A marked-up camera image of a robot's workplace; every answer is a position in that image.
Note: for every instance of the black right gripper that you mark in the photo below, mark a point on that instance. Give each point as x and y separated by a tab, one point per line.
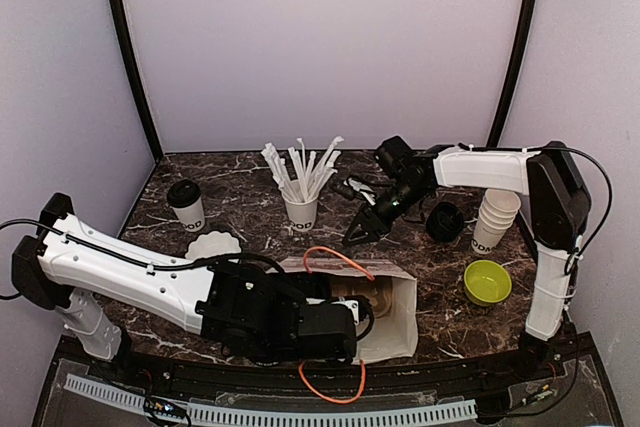
371	218

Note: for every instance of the cardboard cup carrier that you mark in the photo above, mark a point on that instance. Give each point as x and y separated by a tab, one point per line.
379	292

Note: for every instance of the white paper bag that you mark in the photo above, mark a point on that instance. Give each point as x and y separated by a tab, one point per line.
394	336

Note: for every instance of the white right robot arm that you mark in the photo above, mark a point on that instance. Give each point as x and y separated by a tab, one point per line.
559	205

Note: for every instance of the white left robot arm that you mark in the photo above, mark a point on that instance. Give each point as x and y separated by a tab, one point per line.
244	302

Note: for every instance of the paper cup holding straws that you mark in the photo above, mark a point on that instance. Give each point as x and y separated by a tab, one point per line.
301	215

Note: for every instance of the stack of black lids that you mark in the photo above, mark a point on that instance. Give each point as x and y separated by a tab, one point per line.
444	223

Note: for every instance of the bundle of wrapped straws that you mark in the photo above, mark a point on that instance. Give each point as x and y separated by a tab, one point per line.
312	172

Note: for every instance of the green bowl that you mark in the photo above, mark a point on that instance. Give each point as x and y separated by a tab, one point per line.
486	283

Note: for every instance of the stack of white paper cups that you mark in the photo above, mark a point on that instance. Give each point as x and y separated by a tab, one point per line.
496	215

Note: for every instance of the white fluted dish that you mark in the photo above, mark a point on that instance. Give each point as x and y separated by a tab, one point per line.
213	244

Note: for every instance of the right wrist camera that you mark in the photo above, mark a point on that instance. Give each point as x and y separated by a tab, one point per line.
352	188

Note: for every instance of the white cable duct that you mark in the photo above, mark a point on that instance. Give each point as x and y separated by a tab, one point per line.
244	411

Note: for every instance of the right black frame post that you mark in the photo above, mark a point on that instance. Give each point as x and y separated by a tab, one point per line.
516	59

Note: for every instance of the black frame post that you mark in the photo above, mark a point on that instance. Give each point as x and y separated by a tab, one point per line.
516	59
134	78

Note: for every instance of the left black frame post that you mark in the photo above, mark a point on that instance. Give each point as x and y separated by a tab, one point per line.
134	78

